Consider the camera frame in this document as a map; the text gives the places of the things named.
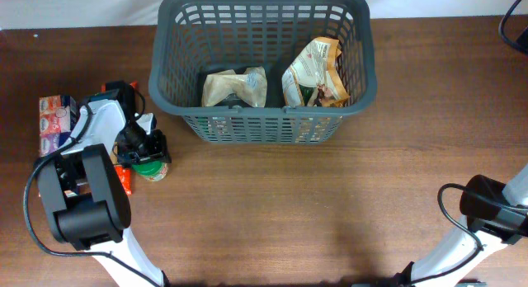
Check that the white beige pouch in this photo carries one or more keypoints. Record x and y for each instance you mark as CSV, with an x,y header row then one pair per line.
x,y
250,87

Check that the green-lid jar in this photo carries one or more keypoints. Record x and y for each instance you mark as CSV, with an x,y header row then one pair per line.
x,y
152,171

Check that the orange pasta packet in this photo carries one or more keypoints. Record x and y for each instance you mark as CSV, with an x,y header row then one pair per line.
x,y
124,173

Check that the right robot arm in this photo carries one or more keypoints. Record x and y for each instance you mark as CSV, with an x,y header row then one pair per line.
x,y
493,217

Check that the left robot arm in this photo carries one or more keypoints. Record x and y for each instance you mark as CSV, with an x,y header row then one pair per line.
x,y
85,203

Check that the tissue multipack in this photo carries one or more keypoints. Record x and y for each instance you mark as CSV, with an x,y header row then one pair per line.
x,y
58,115

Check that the grey plastic basket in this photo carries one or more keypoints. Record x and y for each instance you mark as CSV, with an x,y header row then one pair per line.
x,y
196,38

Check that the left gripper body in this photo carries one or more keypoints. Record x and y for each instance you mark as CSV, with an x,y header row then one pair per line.
x,y
135,143

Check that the orange snack bag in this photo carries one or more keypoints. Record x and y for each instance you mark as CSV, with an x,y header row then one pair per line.
x,y
312,78

